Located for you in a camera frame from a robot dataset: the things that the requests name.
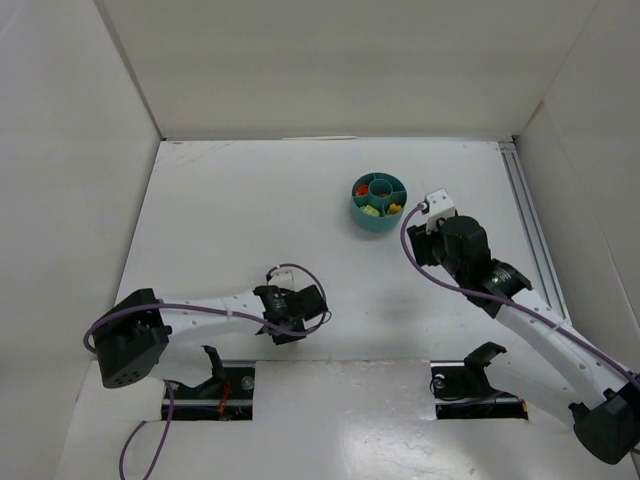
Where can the teal round divided container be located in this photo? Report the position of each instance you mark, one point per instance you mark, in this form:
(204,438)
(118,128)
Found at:
(384,223)

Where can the aluminium rail at right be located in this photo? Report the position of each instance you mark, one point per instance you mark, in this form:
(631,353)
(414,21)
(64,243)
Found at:
(546,277)

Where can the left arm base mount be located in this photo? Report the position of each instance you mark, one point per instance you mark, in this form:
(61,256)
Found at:
(225,394)

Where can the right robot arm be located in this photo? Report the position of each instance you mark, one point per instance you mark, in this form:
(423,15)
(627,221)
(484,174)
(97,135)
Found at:
(604,412)

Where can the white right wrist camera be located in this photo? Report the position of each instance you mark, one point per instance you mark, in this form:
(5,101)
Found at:
(437,205)

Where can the light green curved lego brick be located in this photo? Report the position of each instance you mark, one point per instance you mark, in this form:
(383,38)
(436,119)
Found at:
(370,211)

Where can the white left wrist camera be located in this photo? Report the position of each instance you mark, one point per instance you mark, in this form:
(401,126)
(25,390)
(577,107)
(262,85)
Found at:
(282,277)

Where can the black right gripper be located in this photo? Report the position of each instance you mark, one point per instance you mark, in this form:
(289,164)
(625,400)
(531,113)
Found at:
(420,243)

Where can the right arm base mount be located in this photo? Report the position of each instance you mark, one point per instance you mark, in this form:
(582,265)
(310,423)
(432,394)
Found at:
(462,391)

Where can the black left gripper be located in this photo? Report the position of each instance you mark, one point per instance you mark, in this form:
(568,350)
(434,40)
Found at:
(310,301)

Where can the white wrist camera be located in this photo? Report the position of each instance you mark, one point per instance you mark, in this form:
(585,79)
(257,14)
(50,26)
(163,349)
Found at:
(282,277)
(437,205)

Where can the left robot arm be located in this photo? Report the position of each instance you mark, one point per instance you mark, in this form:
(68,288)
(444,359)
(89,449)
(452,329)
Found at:
(144,336)

